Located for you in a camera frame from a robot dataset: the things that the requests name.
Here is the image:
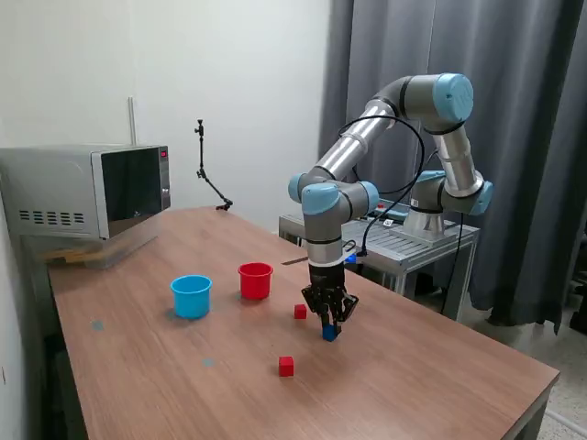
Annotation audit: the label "silver microwave oven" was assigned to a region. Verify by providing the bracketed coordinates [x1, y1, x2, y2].
[0, 144, 172, 242]

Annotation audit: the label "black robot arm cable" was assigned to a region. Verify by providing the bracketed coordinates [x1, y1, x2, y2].
[338, 115, 426, 258]

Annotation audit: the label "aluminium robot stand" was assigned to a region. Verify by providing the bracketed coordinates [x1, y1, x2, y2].
[278, 213, 482, 322]

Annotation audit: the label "wooden boards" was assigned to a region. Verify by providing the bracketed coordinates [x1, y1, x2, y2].
[43, 247, 100, 266]

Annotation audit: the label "white vertical pole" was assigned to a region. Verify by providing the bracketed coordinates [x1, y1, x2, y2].
[127, 95, 137, 147]

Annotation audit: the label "black stand cable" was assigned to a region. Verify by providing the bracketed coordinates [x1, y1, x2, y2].
[439, 211, 465, 317]

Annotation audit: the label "blue plastic cup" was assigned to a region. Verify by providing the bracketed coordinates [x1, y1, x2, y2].
[170, 274, 214, 321]

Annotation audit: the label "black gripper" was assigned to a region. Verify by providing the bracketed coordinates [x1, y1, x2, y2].
[300, 261, 360, 335]

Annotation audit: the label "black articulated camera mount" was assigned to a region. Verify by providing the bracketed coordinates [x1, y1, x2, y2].
[193, 118, 235, 213]

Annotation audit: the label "grey table frame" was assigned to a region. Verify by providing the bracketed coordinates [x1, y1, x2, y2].
[504, 373, 561, 440]

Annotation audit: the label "white floor cable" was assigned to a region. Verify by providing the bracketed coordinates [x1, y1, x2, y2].
[548, 410, 587, 435]

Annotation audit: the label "blue teach pendant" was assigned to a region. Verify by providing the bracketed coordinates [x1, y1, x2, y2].
[378, 201, 409, 219]

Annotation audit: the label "red plastic cup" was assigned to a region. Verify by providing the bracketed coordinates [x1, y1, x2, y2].
[237, 261, 275, 302]

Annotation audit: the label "grey curtain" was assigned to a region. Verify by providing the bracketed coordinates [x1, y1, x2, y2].
[318, 0, 587, 336]

